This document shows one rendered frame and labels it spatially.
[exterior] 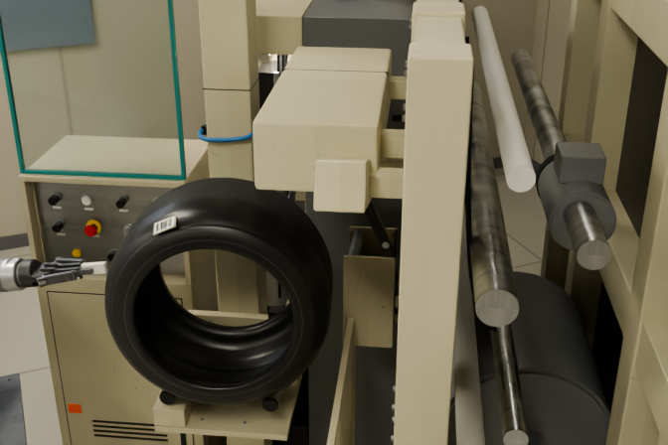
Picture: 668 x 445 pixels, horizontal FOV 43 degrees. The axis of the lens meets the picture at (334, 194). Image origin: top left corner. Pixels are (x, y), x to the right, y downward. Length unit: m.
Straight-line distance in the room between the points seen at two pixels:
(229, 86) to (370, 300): 0.73
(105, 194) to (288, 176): 1.27
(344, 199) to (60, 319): 1.73
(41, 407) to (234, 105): 2.04
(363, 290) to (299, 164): 0.82
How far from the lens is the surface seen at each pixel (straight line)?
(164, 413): 2.41
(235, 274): 2.54
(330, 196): 1.58
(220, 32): 2.28
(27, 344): 4.40
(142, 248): 2.09
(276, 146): 1.67
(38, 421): 3.89
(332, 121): 1.65
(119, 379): 3.18
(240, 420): 2.43
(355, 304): 2.45
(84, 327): 3.10
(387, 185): 1.66
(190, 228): 2.04
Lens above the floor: 2.32
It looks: 24 degrees down
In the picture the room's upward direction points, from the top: straight up
